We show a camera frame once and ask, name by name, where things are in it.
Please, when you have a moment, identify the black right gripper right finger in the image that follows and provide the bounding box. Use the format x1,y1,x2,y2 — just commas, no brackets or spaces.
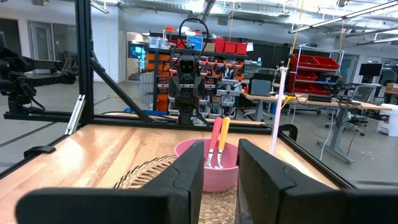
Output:
237,138,343,224

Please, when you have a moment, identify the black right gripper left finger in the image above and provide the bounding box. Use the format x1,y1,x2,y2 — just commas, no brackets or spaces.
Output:
141,140,205,224

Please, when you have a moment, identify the pink bowl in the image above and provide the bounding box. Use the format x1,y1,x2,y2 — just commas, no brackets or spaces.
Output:
174,138,240,193

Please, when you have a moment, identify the fork with red handle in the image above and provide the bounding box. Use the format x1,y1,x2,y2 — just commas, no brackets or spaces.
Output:
203,116,224,169

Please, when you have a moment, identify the spoon with orange handle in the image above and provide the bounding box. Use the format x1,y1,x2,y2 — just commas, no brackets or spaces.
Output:
214,116,231,170

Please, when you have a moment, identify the round woven straw placemat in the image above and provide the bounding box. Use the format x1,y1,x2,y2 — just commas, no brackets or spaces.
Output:
113,154,241,224

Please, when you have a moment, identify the blue sign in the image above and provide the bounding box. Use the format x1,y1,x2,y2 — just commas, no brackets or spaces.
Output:
186,35,204,51

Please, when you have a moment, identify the grey equipment box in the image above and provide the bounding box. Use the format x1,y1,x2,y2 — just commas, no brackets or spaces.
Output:
249,73,274,96

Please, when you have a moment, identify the wooden workbench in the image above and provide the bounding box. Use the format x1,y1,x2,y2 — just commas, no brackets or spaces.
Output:
241,91,392,166

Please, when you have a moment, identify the silver strut plate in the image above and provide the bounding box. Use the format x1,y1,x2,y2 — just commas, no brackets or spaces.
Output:
64,94,86,136

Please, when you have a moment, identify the rack of red bins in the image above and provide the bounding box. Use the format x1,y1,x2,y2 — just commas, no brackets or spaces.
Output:
287,46,340,96

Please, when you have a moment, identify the white bin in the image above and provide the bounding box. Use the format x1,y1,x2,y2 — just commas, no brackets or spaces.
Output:
376,103,398,137

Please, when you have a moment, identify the dark monitor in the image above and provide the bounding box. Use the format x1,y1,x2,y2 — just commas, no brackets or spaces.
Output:
359,63,383,77

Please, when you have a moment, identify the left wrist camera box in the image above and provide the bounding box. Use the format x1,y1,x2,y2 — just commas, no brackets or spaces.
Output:
177,55,197,76

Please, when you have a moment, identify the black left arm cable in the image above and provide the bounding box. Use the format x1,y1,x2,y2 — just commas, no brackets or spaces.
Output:
178,17,210,63

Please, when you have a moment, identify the black frame clamp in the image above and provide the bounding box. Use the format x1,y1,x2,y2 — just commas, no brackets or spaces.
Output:
23,145,57,159
277,123,299,142

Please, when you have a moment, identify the black aluminium table frame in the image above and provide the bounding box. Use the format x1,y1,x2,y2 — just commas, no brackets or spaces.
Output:
0,0,357,190

